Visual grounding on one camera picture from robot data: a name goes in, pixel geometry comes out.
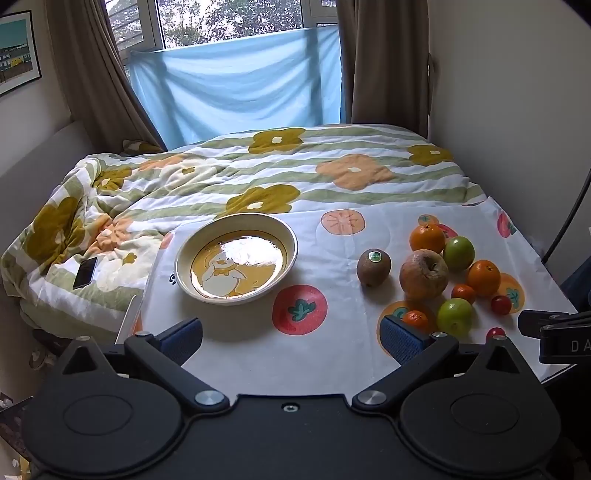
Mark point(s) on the wrinkled brown apple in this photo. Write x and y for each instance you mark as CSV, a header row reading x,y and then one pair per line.
x,y
422,277

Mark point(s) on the large orange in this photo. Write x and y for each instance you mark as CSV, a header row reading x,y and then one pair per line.
x,y
484,278
425,239

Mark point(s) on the small tangerine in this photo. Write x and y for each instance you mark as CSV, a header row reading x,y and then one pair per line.
x,y
414,319
463,294

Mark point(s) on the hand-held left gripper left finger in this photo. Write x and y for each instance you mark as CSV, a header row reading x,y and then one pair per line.
x,y
185,336

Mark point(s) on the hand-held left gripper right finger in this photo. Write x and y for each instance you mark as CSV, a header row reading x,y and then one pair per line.
x,y
396,337

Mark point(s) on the black smartphone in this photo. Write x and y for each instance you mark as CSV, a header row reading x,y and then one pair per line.
x,y
85,273

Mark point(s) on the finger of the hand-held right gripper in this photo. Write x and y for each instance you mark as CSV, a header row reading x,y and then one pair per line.
x,y
535,321

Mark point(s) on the light blue window cloth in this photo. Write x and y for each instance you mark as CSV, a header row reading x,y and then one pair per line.
x,y
240,83

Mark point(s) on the wall hook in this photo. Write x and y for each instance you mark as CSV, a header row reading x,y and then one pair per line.
x,y
432,69

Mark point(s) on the person's blue jeans leg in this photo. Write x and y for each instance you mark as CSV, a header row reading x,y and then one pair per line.
x,y
576,284

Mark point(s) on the window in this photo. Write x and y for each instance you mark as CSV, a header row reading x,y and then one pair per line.
x,y
221,21

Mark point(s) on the floral striped blanket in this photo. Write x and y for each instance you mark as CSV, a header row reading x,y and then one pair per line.
x,y
207,184

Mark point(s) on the framed wall poster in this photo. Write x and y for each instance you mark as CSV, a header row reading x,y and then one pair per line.
x,y
16,50

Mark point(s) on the brown curtain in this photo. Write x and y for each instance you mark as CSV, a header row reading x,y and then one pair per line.
x,y
383,60
92,69

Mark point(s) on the brown kiwi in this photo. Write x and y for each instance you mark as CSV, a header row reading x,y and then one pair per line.
x,y
373,270

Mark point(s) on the red cherry tomato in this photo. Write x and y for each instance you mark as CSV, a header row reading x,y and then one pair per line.
x,y
501,305
495,333

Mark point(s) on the duck print ceramic plate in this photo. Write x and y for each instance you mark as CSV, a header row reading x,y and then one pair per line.
x,y
235,258

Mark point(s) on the green apple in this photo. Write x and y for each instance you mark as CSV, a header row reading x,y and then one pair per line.
x,y
455,317
459,254

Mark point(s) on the white fruit print cloth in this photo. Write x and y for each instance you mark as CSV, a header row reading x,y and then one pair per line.
x,y
323,258

